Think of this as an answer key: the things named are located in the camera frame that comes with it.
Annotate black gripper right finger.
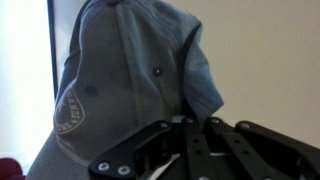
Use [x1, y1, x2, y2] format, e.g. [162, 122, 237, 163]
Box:
[203, 116, 320, 180]

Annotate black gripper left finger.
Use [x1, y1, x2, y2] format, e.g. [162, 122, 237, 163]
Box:
[88, 116, 218, 180]

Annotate blue-grey cap with emblem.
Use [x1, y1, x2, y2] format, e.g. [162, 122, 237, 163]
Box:
[25, 0, 225, 180]

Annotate maroon baseball cap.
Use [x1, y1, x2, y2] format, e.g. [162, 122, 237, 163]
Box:
[0, 157, 27, 180]

